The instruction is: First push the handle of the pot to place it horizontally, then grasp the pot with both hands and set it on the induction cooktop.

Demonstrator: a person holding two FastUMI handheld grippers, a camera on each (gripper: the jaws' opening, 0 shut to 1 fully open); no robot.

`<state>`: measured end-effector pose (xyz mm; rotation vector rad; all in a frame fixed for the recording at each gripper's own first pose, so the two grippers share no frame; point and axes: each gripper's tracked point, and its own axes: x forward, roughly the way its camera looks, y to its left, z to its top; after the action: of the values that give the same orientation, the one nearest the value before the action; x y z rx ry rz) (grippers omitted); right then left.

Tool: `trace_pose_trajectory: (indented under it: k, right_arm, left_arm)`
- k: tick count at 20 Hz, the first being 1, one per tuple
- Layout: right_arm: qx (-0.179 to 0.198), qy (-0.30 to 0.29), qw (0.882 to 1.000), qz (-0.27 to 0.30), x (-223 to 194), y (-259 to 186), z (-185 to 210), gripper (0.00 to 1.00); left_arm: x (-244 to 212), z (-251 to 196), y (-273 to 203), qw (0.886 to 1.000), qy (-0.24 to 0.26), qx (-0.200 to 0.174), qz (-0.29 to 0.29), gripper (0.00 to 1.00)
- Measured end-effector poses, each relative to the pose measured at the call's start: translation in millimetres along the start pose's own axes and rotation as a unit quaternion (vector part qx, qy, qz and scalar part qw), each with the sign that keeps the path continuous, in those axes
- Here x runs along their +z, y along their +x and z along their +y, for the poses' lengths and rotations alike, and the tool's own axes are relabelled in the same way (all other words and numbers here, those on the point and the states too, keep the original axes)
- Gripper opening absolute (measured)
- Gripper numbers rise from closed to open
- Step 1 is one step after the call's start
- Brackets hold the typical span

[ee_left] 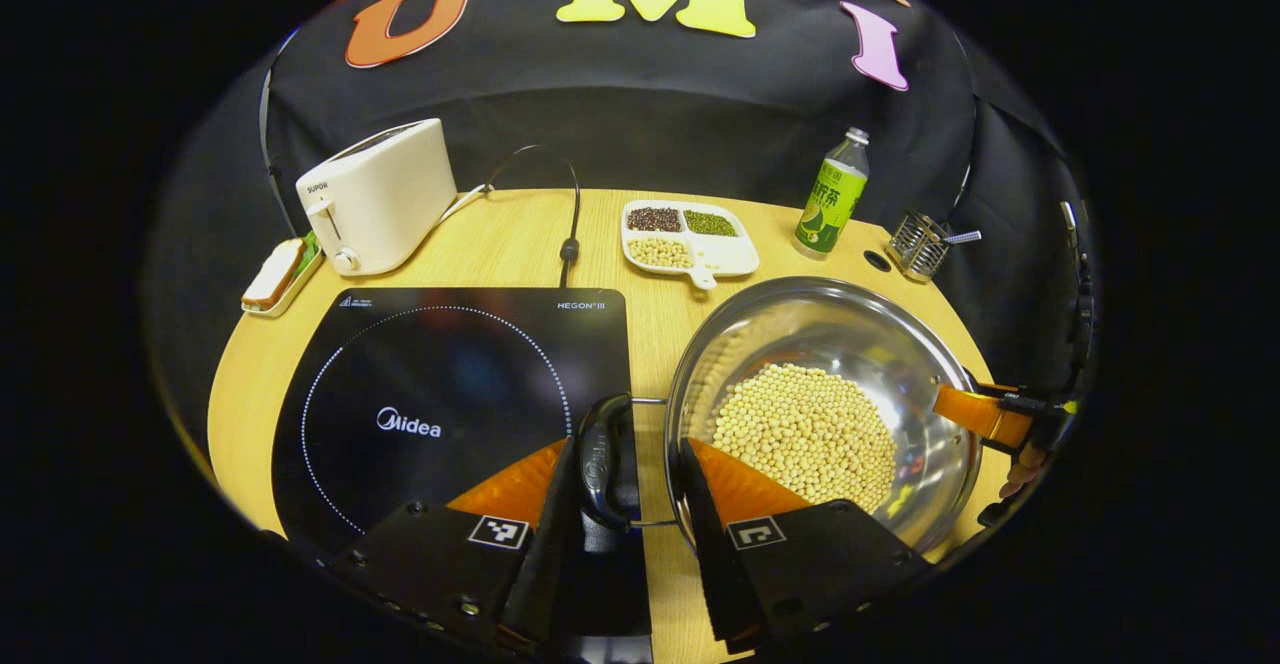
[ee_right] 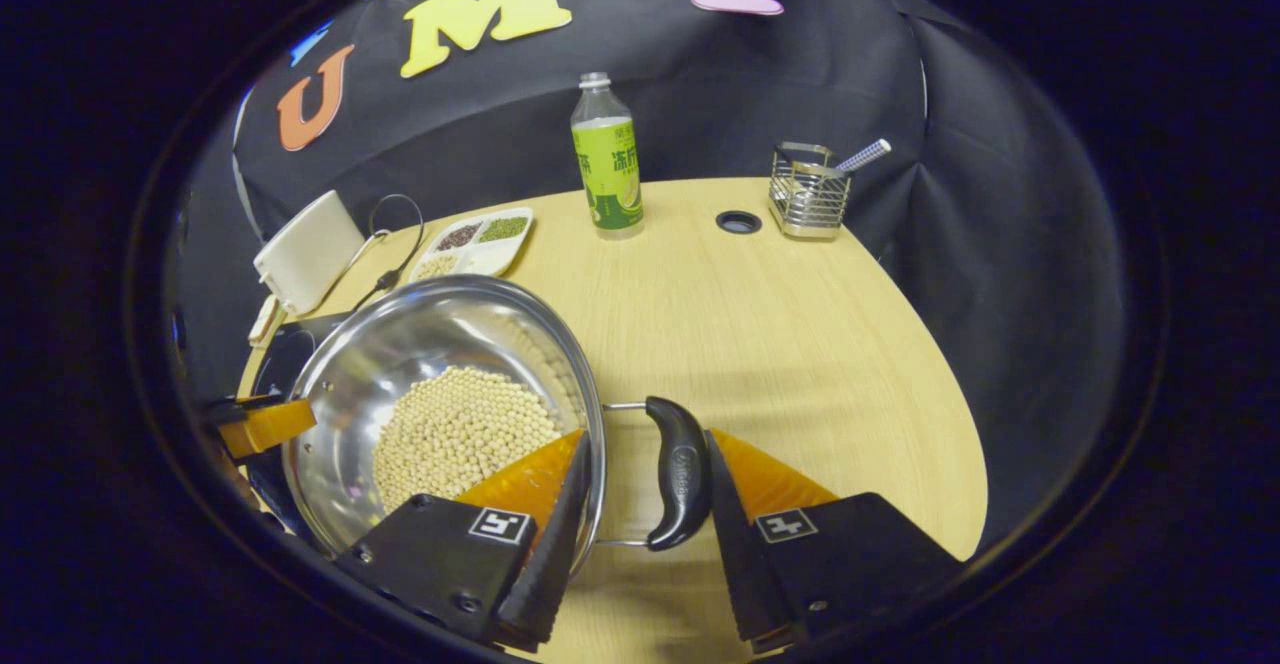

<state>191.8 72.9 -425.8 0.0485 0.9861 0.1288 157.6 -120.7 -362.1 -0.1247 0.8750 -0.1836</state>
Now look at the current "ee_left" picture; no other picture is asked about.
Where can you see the black induction cooktop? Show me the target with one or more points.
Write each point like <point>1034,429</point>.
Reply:
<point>450,374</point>

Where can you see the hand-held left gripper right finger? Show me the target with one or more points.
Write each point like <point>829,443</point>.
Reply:
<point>705,544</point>

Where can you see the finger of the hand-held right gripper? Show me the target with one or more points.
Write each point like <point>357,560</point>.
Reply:
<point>975,412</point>

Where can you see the green tea bottle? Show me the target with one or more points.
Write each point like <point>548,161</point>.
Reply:
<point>830,204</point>

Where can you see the metal mesh utensil holder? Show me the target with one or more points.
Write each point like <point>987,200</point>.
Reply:
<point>915,249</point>

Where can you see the toast sandwich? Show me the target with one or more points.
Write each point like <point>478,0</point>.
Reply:
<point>272,274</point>

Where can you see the stainless steel pot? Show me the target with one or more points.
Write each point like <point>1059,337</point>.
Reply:
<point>850,344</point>

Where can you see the black table grommet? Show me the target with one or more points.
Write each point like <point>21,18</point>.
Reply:
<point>877,261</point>

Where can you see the white toaster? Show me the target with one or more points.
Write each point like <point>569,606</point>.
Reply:
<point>390,194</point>

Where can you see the white divided bean dish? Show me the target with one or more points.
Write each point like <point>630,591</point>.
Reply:
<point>730,249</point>

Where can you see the pile of yellow soybeans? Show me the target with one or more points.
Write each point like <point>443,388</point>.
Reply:
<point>800,434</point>

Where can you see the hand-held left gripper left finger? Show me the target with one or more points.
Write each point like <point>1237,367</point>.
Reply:
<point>545,564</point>

